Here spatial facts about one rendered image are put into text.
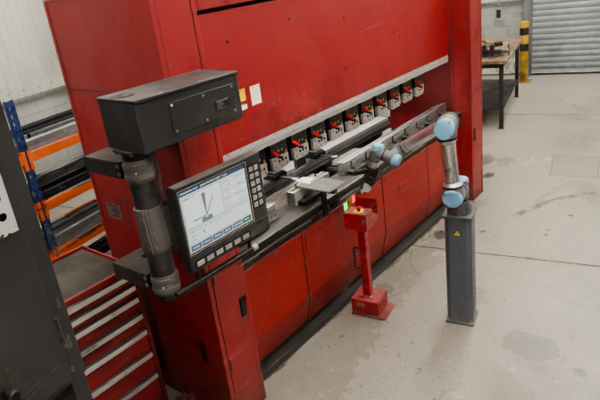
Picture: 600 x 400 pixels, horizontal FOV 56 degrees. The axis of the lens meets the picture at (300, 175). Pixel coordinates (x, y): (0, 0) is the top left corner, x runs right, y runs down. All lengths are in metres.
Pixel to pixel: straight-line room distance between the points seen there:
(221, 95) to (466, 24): 3.29
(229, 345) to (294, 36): 1.80
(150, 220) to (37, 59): 5.24
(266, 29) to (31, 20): 4.43
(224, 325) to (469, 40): 3.32
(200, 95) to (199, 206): 0.42
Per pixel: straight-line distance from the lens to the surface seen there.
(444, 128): 3.21
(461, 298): 3.81
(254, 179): 2.37
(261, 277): 3.29
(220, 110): 2.23
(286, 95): 3.39
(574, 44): 10.74
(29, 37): 7.26
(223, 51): 3.02
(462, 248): 3.62
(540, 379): 3.58
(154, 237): 2.24
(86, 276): 3.06
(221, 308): 2.96
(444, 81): 5.36
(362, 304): 3.97
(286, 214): 3.49
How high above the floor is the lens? 2.31
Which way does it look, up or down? 20 degrees down
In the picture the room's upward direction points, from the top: 8 degrees counter-clockwise
